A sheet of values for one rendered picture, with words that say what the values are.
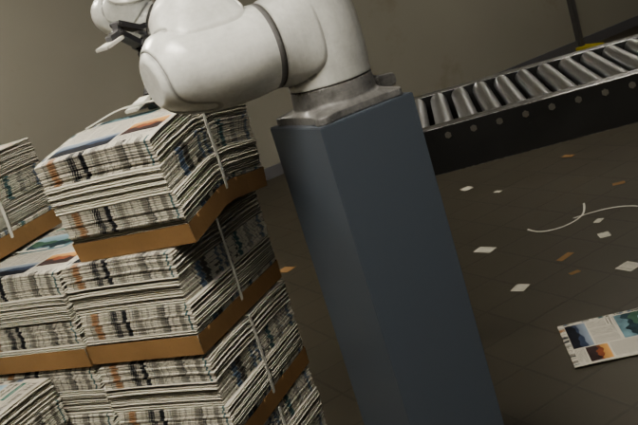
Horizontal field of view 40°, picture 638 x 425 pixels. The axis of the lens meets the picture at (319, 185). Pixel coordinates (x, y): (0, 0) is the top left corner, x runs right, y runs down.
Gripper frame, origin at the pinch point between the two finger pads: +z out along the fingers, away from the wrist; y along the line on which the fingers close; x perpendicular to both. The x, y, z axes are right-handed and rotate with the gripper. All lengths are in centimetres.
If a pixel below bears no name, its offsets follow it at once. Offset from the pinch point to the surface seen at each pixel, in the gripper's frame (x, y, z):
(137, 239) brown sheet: -2.9, 27.0, 20.7
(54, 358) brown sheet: 28, 49, 26
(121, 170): -6.1, 12.6, 19.6
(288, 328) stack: -10, 69, -4
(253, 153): -14.8, 27.3, -12.7
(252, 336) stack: -10, 60, 10
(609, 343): -67, 129, -66
